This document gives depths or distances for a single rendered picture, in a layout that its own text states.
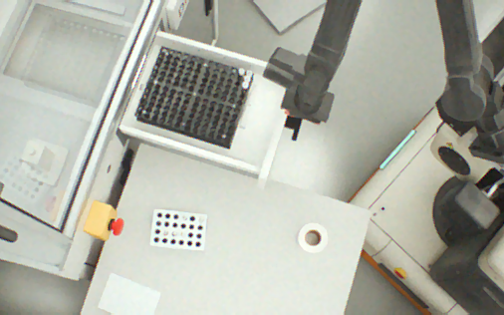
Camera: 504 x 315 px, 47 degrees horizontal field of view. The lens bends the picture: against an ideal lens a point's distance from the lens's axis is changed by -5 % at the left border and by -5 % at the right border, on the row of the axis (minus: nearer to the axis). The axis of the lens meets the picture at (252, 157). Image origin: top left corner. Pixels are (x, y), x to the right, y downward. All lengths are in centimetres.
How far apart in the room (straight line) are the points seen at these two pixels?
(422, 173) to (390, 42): 67
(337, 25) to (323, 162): 126
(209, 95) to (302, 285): 49
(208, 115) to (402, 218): 86
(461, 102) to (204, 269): 70
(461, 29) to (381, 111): 141
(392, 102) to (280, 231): 110
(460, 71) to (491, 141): 16
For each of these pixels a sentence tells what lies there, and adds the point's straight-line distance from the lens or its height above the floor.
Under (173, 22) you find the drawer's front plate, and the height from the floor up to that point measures 87.
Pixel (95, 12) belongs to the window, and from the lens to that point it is 104.
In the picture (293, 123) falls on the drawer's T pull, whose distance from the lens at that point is 132.
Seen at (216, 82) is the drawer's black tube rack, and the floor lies 90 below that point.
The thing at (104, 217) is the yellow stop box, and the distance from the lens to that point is 129.
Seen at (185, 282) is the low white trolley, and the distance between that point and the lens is 141.
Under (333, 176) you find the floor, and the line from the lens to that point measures 225.
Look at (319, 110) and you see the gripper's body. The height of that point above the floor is 99.
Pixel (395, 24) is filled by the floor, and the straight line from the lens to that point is 254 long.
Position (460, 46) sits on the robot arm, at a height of 132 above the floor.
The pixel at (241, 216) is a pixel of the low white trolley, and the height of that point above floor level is 76.
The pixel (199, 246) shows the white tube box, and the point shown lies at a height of 76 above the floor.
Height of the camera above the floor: 216
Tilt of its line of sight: 75 degrees down
